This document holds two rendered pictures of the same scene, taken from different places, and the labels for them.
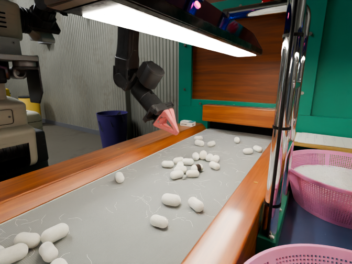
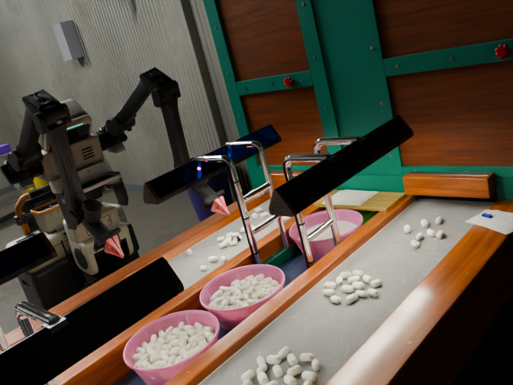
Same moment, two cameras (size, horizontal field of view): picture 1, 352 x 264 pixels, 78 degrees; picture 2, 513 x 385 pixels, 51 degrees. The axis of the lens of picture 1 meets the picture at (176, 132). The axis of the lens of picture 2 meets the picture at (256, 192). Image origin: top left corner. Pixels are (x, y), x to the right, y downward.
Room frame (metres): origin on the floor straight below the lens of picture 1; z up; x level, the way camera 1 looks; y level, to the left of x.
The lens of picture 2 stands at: (-1.29, -0.65, 1.50)
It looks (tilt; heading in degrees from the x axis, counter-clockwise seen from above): 17 degrees down; 15
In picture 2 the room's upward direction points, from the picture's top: 15 degrees counter-clockwise
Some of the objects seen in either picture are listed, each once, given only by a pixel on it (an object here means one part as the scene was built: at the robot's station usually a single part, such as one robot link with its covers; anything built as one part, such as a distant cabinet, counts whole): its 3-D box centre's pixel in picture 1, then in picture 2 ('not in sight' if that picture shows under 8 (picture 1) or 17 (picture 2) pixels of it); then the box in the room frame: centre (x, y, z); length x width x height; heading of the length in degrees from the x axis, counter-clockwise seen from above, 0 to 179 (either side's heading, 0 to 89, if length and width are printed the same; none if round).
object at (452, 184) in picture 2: not in sight; (447, 183); (0.51, -0.83, 0.83); 0.30 x 0.06 x 0.07; 57
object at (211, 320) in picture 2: not in sight; (176, 352); (-0.14, -0.01, 0.72); 0.27 x 0.27 x 0.10
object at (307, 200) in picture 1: (342, 186); (327, 236); (0.47, -0.40, 0.72); 0.27 x 0.27 x 0.10
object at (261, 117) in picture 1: (238, 114); (295, 179); (0.88, -0.26, 0.83); 0.30 x 0.06 x 0.07; 57
